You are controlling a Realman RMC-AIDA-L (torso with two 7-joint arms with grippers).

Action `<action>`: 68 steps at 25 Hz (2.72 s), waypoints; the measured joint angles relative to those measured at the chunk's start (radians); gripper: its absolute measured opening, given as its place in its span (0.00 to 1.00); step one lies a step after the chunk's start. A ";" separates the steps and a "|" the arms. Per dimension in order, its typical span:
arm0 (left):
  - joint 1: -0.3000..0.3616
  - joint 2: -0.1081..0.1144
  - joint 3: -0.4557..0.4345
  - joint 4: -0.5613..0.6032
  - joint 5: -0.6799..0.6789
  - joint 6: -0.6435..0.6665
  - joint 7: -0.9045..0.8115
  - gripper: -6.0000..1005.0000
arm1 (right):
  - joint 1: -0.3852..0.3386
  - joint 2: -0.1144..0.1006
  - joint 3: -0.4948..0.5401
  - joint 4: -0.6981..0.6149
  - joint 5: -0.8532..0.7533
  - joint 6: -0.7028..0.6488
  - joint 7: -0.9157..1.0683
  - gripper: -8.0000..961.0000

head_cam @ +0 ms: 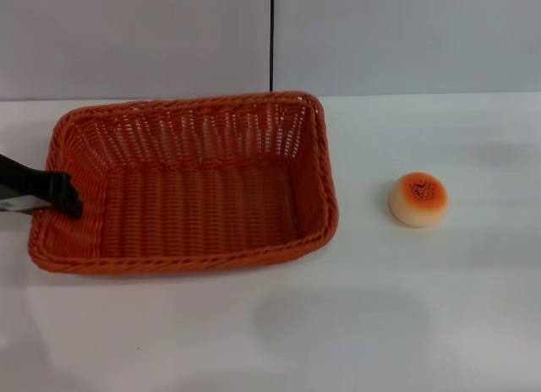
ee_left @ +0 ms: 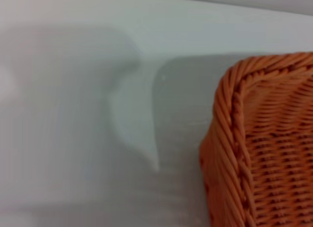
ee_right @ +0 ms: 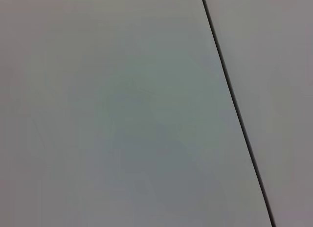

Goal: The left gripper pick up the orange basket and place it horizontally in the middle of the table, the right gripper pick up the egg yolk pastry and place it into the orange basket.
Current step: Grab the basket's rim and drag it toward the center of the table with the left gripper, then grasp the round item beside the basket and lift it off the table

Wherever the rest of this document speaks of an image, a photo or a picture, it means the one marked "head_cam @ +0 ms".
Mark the orange woven plastic basket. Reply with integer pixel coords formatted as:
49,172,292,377
28,90,341,277

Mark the round toy bread bun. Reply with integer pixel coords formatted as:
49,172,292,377
388,171,449,229

